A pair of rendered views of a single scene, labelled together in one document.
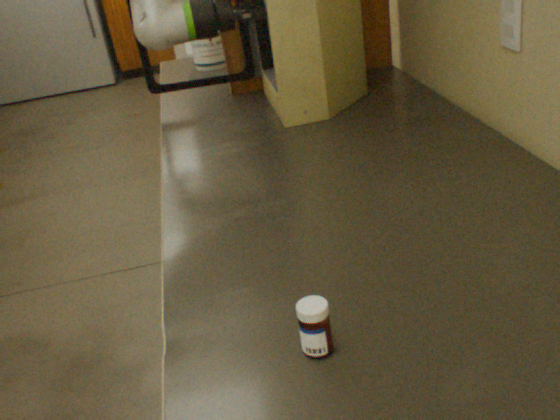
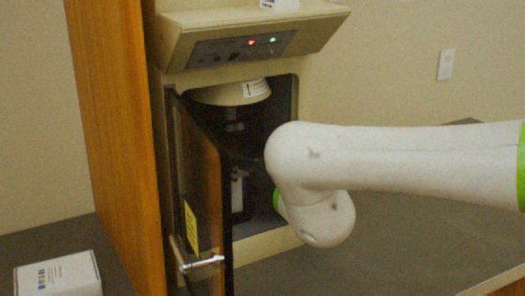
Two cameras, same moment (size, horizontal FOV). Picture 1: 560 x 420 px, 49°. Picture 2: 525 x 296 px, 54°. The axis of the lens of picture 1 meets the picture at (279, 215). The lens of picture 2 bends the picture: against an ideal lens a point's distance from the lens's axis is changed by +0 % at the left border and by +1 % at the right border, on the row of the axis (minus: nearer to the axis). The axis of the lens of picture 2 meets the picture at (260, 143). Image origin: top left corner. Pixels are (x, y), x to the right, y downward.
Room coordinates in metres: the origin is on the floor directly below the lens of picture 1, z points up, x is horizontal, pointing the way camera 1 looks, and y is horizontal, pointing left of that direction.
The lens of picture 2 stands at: (1.90, 0.85, 1.66)
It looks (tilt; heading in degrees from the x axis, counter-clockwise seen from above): 24 degrees down; 247
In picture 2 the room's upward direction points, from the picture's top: straight up
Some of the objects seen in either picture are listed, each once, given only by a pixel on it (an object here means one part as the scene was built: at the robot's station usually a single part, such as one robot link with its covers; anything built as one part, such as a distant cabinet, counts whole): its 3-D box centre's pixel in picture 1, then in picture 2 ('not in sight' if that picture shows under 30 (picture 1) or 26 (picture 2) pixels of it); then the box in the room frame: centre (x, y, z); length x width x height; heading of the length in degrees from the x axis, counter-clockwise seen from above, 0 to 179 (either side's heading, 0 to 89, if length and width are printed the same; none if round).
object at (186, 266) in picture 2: not in sight; (191, 251); (1.74, 0.23, 1.20); 0.10 x 0.05 x 0.03; 88
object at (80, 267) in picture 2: not in sight; (57, 281); (1.94, -0.11, 0.96); 0.16 x 0.12 x 0.04; 1
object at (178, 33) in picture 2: not in sight; (257, 39); (1.55, 0.03, 1.46); 0.32 x 0.11 x 0.10; 6
